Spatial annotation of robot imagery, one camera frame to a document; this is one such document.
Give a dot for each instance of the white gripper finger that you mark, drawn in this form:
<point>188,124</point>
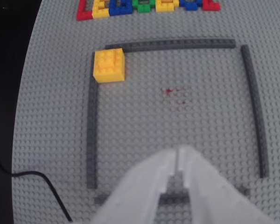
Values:
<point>135,193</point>
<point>212,198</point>

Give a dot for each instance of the yellow brick cube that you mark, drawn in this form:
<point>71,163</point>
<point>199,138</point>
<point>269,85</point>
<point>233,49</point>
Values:
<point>108,65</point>

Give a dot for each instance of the grey studded baseplate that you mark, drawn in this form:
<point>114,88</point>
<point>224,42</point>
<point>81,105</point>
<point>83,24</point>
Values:
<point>165,121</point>

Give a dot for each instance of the blue brick letter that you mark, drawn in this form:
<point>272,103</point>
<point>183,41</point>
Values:
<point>191,7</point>
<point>119,11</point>

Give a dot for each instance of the yellow brick letter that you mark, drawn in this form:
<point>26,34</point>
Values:
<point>99,14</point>
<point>165,8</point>

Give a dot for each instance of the green brick letter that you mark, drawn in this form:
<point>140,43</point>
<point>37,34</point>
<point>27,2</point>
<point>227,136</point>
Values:
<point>143,9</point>

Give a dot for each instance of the red brick letter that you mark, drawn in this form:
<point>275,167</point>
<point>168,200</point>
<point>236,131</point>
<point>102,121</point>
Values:
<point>212,7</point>
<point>82,15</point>

